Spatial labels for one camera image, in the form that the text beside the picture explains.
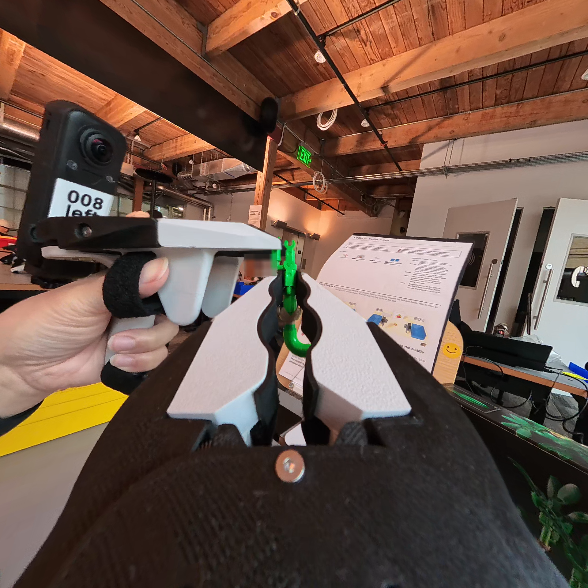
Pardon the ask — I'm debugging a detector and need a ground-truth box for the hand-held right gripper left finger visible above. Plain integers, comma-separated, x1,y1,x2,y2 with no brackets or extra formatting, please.
166,275,282,447

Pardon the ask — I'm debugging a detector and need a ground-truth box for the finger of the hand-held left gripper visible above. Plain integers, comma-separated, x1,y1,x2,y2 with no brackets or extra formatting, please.
201,255,245,319
156,219,282,323

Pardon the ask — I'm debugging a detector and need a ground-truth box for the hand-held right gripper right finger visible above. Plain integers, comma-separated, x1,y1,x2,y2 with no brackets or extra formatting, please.
296,272,413,445

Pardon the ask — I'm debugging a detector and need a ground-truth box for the green lego plant piece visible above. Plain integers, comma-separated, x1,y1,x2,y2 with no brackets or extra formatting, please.
278,240,313,356

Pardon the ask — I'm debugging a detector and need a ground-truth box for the person's left hand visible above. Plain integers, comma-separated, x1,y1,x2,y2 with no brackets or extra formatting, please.
0,256,181,420

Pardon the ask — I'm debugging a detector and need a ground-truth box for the black overhead beam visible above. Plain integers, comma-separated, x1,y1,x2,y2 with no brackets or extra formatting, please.
0,0,282,172

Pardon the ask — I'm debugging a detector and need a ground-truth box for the printed instruction sheet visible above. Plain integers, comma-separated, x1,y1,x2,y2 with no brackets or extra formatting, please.
316,234,475,374

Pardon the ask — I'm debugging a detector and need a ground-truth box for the black case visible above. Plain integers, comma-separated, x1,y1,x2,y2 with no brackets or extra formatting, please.
462,330,553,372

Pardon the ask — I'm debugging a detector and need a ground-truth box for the wooden office desk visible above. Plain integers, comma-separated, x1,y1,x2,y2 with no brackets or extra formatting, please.
462,354,588,400

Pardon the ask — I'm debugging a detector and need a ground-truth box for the yellow plastic bin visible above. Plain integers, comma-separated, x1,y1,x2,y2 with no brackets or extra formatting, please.
0,381,130,458

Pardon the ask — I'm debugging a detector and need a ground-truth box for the white door with window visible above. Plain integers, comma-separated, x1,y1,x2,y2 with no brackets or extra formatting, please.
528,198,588,344
442,198,519,332

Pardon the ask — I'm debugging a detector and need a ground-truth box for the black box with plant print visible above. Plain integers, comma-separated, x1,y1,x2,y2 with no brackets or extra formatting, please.
443,383,588,588

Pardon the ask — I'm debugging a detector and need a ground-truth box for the wooden support post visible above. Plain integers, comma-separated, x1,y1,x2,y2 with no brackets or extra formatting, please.
254,137,279,230

